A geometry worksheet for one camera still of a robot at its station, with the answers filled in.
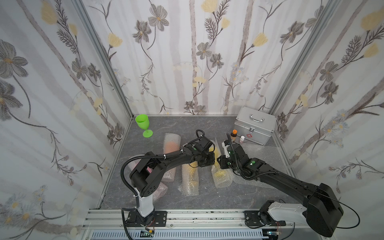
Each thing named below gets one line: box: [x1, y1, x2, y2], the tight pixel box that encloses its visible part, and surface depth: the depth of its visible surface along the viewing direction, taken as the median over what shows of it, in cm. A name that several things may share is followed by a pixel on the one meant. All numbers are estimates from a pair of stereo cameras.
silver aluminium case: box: [234, 106, 277, 146], surface depth 100 cm
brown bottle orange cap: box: [230, 129, 238, 142], surface depth 103 cm
